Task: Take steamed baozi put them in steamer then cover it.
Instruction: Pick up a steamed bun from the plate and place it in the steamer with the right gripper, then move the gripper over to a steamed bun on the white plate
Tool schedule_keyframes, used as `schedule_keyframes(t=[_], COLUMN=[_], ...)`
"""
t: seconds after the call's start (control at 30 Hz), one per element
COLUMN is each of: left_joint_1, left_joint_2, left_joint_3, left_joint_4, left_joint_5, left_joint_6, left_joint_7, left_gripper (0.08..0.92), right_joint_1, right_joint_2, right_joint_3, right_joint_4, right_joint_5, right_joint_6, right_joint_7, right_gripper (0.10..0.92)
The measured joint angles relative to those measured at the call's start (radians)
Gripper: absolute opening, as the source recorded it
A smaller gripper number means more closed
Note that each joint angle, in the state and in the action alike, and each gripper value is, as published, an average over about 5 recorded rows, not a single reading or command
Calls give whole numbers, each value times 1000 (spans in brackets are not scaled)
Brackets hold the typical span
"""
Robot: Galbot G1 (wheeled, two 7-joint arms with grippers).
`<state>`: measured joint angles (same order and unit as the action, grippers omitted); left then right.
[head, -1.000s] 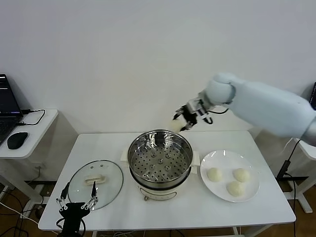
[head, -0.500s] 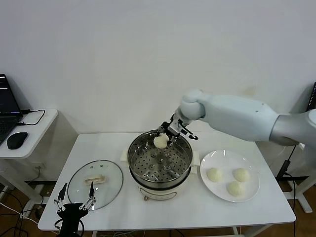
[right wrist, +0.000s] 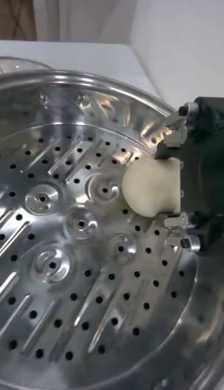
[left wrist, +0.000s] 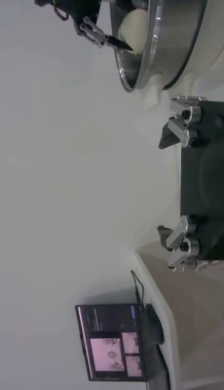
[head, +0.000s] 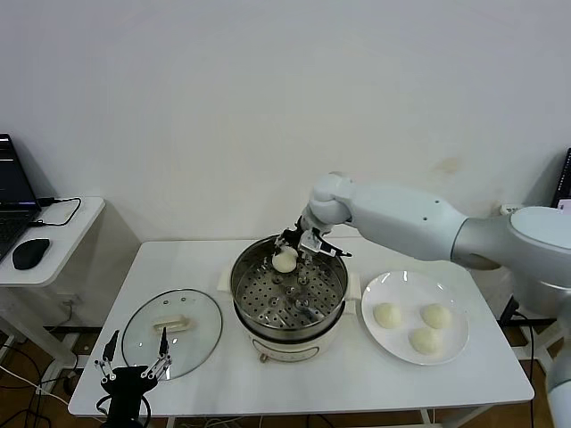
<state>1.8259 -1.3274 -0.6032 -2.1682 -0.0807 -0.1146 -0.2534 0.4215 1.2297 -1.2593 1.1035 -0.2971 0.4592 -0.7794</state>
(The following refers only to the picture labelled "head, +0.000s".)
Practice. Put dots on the cream electric cooker base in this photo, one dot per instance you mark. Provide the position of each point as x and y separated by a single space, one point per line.
290 348

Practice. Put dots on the black computer mouse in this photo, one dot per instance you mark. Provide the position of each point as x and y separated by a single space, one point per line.
30 253

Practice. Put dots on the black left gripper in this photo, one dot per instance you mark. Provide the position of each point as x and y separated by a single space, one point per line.
127 388

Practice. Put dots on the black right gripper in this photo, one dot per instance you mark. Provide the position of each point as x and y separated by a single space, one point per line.
294 238

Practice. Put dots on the round glass pot lid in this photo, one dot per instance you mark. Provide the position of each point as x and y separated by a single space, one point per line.
196 325

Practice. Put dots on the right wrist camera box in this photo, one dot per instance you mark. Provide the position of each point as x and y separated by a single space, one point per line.
311 242

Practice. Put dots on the white steamed baozi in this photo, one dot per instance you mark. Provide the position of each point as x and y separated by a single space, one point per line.
426 342
387 315
284 262
436 315

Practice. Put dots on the white round plate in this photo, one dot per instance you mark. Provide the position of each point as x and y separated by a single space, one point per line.
401 348

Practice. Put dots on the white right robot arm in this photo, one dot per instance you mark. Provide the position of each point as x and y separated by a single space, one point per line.
401 218

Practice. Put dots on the stainless steel steamer basket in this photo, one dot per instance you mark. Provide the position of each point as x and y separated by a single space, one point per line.
341 285

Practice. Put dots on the black laptop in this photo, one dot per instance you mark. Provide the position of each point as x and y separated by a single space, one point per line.
13 196
564 178

